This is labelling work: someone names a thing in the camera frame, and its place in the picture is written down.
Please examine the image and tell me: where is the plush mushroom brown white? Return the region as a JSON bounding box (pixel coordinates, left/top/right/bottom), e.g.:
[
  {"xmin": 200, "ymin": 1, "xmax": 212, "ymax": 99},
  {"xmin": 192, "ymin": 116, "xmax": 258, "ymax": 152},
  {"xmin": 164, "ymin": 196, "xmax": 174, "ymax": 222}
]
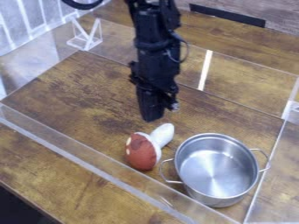
[{"xmin": 125, "ymin": 123, "xmax": 174, "ymax": 171}]

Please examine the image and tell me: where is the clear acrylic enclosure panel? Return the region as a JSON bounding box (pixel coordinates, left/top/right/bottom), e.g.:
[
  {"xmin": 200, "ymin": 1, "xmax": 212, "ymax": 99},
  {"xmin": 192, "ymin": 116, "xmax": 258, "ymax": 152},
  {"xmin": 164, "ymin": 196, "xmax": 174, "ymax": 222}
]
[{"xmin": 0, "ymin": 101, "xmax": 299, "ymax": 224}]

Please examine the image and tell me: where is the clear acrylic triangle bracket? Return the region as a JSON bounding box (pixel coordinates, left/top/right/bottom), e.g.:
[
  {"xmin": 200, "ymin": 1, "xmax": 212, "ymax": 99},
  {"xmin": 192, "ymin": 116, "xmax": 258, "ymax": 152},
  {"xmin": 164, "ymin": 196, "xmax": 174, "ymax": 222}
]
[{"xmin": 66, "ymin": 18, "xmax": 102, "ymax": 51}]

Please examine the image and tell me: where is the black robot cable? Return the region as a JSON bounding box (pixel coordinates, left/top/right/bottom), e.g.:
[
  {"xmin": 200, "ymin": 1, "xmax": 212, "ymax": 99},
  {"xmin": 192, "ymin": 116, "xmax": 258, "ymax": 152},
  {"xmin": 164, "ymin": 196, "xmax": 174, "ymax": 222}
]
[{"xmin": 59, "ymin": 0, "xmax": 105, "ymax": 11}]

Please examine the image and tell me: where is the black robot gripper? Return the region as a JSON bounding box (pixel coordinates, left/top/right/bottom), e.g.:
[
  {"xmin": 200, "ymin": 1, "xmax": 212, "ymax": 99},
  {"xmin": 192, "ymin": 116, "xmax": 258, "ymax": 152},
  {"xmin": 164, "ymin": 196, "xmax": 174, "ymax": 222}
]
[{"xmin": 129, "ymin": 46, "xmax": 180, "ymax": 122}]

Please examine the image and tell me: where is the silver pot with handles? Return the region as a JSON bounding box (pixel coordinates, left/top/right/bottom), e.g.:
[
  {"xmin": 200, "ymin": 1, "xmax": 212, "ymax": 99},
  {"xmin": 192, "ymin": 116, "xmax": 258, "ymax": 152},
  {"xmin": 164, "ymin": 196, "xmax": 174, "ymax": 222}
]
[{"xmin": 158, "ymin": 133, "xmax": 270, "ymax": 208}]

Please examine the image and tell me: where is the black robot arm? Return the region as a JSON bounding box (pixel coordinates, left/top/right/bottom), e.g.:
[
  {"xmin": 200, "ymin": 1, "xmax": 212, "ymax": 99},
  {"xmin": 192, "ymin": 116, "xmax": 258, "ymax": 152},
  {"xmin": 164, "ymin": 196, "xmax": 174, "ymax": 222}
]
[{"xmin": 124, "ymin": 0, "xmax": 181, "ymax": 122}]

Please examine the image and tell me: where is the black bar on table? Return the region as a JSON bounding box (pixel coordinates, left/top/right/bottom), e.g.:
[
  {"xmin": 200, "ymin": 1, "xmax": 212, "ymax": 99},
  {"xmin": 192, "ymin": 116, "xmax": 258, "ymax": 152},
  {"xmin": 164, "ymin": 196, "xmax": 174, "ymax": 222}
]
[{"xmin": 189, "ymin": 3, "xmax": 266, "ymax": 28}]

